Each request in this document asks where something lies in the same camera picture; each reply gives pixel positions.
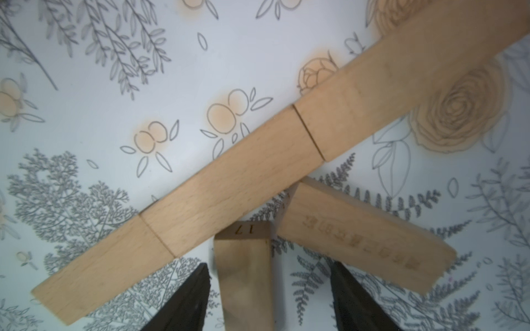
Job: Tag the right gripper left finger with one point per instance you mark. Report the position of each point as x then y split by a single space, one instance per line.
186 309

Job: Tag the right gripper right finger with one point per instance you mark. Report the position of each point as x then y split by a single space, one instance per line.
355 309

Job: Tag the wooden block top horizontal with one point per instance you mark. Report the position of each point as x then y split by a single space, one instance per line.
358 234

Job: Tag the wooden block bottom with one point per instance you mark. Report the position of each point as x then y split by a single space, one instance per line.
268 161

